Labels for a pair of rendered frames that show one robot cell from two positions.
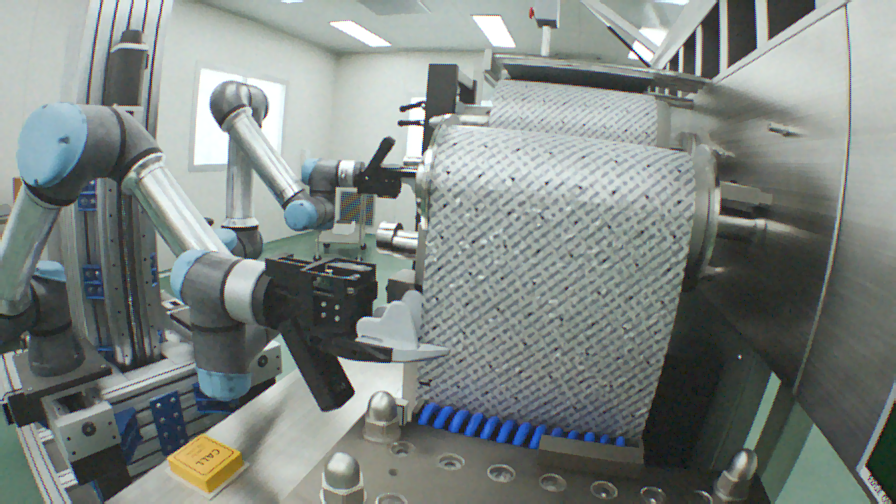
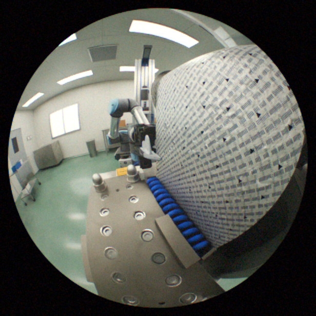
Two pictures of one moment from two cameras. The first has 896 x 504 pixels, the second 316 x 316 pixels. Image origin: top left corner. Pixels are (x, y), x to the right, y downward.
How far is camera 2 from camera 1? 0.32 m
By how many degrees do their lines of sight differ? 49
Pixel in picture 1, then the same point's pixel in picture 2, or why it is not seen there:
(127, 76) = (143, 94)
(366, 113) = not seen: hidden behind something
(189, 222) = (141, 120)
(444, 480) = (122, 202)
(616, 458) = (178, 254)
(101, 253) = not seen: hidden behind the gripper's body
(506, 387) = (175, 183)
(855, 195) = not seen: outside the picture
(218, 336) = (132, 144)
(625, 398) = (220, 227)
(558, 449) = (161, 226)
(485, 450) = (149, 203)
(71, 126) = (114, 102)
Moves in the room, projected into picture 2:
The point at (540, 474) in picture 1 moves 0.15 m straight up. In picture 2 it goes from (149, 228) to (136, 134)
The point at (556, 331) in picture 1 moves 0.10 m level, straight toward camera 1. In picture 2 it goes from (195, 163) to (113, 184)
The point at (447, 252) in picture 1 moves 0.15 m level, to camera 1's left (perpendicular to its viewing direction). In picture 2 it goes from (159, 115) to (130, 116)
